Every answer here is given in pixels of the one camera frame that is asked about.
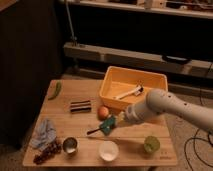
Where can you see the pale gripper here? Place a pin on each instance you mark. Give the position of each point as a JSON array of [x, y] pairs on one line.
[[119, 120]]

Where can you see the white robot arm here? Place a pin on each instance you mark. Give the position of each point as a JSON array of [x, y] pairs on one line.
[[158, 102]]

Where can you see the green sponge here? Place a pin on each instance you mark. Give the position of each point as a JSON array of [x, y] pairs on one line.
[[109, 121]]

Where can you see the orange peach fruit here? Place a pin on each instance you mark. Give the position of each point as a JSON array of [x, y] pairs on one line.
[[103, 113]]

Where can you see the yellow plastic bin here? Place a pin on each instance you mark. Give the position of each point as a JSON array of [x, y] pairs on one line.
[[119, 80]]

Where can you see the white bowl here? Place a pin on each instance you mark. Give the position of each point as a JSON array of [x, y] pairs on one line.
[[108, 151]]

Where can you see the white dish brush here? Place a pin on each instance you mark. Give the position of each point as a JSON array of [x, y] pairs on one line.
[[136, 91]]

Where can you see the green cup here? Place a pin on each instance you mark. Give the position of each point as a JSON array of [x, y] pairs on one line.
[[151, 144]]

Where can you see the dark striped block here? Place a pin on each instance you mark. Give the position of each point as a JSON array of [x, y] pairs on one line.
[[80, 106]]

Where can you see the small metal cup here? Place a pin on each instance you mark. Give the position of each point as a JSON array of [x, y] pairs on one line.
[[70, 145]]

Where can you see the grey shelf unit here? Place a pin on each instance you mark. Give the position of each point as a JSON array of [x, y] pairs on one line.
[[137, 59]]

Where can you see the blue cloth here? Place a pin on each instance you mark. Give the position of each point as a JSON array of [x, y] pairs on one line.
[[44, 135]]

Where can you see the dark grape bunch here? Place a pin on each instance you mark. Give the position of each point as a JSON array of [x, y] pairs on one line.
[[49, 152]]

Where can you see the black handle on shelf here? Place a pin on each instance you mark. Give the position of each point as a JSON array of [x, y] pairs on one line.
[[180, 61]]

